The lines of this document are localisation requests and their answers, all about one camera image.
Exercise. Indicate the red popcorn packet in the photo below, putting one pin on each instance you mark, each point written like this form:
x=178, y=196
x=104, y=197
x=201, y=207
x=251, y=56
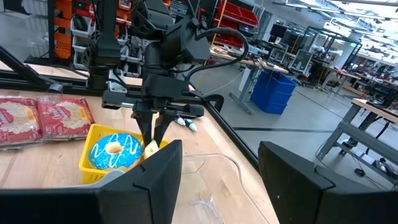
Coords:
x=18, y=121
x=65, y=118

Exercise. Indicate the small black white marker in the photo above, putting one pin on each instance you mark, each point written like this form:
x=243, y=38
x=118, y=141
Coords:
x=180, y=121
x=192, y=126

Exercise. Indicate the blue plastic crate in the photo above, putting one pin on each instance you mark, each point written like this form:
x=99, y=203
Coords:
x=270, y=93

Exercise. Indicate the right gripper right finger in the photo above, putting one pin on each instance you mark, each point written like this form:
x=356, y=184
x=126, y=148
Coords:
x=326, y=202

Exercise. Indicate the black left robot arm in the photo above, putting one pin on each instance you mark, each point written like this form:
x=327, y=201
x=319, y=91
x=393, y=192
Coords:
x=174, y=43

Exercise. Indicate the red storage bin shelf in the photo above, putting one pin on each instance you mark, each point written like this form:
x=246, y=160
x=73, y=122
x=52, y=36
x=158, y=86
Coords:
x=236, y=12

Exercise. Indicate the clear plastic container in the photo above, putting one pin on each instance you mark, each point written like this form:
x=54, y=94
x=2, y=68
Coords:
x=217, y=186

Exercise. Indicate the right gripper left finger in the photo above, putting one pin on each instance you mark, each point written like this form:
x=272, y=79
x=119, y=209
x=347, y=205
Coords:
x=93, y=208

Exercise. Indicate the black monitor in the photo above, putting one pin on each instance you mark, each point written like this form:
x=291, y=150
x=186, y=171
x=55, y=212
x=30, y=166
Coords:
x=277, y=31

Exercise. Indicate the yellow plastic basket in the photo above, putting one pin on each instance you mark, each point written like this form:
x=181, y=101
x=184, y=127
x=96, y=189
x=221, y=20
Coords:
x=85, y=174

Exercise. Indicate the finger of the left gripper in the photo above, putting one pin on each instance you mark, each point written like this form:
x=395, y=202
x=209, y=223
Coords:
x=145, y=124
x=163, y=124

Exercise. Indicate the wooden workbench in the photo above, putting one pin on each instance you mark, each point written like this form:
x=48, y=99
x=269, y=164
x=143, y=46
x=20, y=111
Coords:
x=357, y=135
x=248, y=62

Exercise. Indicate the orange white bin rack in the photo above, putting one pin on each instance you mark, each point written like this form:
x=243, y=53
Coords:
x=63, y=43

